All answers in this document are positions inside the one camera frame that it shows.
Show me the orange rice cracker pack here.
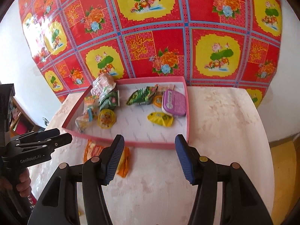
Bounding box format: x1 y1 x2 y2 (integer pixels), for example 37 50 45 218
83 140 131 178

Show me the blue edged clear snack bag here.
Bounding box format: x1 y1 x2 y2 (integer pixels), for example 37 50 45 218
75 107 98 133

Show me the orange burger gummy packet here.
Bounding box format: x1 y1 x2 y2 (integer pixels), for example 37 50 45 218
84 95 99 112

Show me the yellow jelly cup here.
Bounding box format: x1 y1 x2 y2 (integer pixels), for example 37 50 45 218
98 109 116 129

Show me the peach jelly drink pouch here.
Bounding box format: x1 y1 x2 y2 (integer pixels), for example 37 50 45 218
91 73 116 97

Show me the green pea snack packet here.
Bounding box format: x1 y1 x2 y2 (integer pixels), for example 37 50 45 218
126 84 158 106

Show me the yellow candy packet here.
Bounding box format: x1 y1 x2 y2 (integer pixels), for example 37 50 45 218
147 112 173 128

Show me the orange jelly cup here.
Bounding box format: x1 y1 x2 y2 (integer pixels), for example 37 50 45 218
153 94 163 108

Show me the purple plastic tub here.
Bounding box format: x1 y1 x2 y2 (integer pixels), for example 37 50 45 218
162 89 187 117

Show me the rainbow striped candy packet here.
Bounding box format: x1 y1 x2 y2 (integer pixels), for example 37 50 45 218
156 84 175 96

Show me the left hand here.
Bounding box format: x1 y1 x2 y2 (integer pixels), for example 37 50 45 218
1 168 32 198

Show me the pink shallow cardboard box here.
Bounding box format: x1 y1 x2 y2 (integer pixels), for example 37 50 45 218
62 76 190 149

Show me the red floral wall covering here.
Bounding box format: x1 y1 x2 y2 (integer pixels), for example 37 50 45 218
18 0 282 106

